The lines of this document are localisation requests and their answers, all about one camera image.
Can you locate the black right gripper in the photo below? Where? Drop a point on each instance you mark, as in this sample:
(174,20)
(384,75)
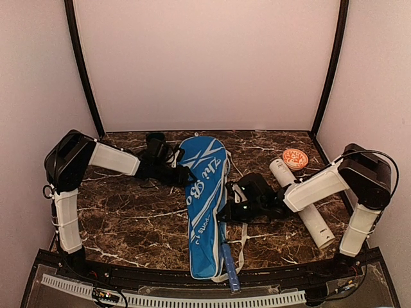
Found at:
(231,216)

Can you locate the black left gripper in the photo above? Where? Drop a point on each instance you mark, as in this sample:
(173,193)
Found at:
(182,177)

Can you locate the blue racket bag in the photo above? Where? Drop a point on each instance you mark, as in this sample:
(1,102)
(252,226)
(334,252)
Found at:
(210,162)

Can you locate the blue badminton racket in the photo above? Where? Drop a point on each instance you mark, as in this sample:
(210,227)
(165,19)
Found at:
(230,270)

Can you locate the white shuttlecock tube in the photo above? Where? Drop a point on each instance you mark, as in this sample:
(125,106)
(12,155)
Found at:
(310,216)

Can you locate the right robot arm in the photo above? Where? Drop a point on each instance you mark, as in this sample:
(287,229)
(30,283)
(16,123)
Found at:
(371,175)

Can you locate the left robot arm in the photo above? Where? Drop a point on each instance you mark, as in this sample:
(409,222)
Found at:
(66,165)

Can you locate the dark green cup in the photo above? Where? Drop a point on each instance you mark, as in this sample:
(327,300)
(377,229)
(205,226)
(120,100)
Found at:
(155,136)

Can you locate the orange patterned bowl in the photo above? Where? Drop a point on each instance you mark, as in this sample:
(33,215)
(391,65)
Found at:
(295,159)

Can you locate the white slotted cable duct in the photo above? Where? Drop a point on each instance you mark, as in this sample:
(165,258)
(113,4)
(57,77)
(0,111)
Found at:
(169,298)

